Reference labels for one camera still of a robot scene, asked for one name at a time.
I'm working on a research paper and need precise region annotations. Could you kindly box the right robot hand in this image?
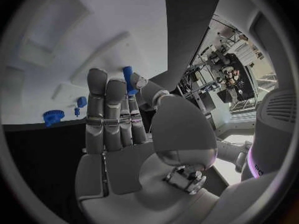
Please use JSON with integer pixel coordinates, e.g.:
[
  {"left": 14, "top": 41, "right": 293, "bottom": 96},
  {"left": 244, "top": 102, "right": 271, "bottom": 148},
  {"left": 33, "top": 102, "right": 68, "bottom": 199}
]
[{"left": 74, "top": 68, "right": 221, "bottom": 224}]

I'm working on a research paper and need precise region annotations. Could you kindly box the long thin blue cylinder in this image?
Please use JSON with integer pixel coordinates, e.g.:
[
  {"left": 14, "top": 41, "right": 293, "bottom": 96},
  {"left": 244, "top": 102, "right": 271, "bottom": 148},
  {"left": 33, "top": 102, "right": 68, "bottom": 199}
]
[{"left": 122, "top": 66, "right": 141, "bottom": 96}]

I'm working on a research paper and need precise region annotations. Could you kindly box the white task board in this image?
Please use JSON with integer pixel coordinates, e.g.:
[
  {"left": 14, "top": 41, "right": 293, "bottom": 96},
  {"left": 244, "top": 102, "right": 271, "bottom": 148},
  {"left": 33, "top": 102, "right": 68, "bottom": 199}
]
[{"left": 0, "top": 0, "right": 169, "bottom": 126}]

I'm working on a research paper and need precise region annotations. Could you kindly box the blue gear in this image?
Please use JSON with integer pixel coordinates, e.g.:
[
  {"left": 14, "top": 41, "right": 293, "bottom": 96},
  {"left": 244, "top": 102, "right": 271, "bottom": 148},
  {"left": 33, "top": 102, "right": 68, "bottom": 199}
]
[{"left": 41, "top": 110, "right": 66, "bottom": 128}]

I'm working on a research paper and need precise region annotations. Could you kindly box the workshop equipment rack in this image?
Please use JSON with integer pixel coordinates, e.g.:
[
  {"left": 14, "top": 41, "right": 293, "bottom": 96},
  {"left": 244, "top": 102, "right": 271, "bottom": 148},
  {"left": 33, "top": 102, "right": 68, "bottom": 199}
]
[{"left": 178, "top": 59, "right": 232, "bottom": 115}]

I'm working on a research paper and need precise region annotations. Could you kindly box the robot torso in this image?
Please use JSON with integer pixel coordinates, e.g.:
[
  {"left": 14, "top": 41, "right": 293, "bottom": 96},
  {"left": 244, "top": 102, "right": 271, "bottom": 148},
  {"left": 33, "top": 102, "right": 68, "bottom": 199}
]
[{"left": 240, "top": 89, "right": 299, "bottom": 182}]

